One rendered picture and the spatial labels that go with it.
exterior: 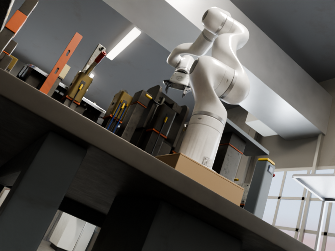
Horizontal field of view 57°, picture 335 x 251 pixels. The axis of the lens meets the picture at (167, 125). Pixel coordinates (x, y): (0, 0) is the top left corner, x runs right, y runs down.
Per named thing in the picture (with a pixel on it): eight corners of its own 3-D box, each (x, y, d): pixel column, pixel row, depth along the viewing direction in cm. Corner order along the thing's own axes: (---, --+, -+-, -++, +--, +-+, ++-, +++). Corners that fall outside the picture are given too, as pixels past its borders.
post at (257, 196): (242, 252, 145) (263, 167, 162) (254, 256, 138) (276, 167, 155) (231, 247, 141) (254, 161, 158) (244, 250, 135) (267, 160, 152)
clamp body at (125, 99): (86, 181, 121) (125, 102, 136) (97, 181, 112) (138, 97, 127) (72, 173, 118) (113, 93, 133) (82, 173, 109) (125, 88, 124)
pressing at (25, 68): (221, 202, 198) (222, 200, 198) (249, 205, 179) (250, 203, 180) (14, 77, 136) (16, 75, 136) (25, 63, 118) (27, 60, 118)
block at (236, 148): (205, 233, 134) (234, 143, 151) (218, 236, 127) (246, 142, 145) (189, 225, 129) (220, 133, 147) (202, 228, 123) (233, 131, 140)
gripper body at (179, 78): (174, 67, 173) (169, 79, 166) (191, 71, 172) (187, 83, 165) (172, 78, 179) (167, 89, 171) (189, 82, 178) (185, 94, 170)
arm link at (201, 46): (190, 26, 156) (163, 65, 179) (216, 44, 159) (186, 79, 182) (194, 18, 162) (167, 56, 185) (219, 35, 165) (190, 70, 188)
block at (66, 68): (20, 147, 113) (68, 69, 127) (22, 147, 110) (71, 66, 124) (10, 143, 111) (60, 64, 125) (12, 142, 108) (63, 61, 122)
